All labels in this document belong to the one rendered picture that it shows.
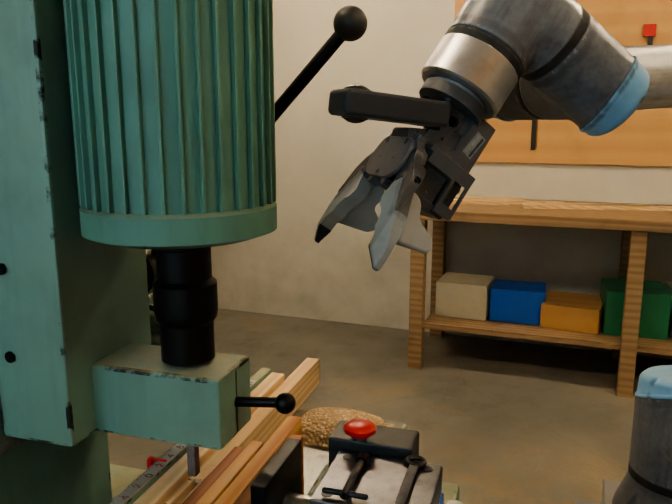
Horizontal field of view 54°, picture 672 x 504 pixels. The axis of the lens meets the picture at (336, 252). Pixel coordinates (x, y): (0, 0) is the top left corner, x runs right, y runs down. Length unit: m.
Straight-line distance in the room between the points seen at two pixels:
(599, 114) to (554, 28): 0.11
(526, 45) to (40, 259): 0.50
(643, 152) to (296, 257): 2.12
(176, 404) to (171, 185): 0.21
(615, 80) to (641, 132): 3.07
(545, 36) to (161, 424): 0.53
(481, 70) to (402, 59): 3.32
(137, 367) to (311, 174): 3.57
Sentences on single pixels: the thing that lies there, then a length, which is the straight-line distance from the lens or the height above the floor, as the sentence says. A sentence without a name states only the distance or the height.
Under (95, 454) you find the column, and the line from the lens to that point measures 0.88.
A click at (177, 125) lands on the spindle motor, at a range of 0.54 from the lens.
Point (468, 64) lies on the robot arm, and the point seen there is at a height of 1.35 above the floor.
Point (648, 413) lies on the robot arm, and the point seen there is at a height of 0.83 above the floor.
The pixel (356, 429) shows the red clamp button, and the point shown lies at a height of 1.02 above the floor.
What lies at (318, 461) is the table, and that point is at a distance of 0.82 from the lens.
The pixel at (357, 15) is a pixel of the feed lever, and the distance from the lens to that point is 0.69.
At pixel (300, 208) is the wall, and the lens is 4.22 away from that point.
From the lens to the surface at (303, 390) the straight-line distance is 0.96.
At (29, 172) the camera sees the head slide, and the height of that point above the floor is 1.26.
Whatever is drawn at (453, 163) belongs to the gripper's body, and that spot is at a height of 1.26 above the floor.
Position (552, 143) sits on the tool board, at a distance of 3.83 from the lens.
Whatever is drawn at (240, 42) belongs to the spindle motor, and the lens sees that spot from 0.56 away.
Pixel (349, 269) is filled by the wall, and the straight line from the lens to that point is 4.17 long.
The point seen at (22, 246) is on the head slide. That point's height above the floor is 1.19.
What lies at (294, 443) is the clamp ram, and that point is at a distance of 0.66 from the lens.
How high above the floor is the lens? 1.30
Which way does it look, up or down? 12 degrees down
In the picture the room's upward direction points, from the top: straight up
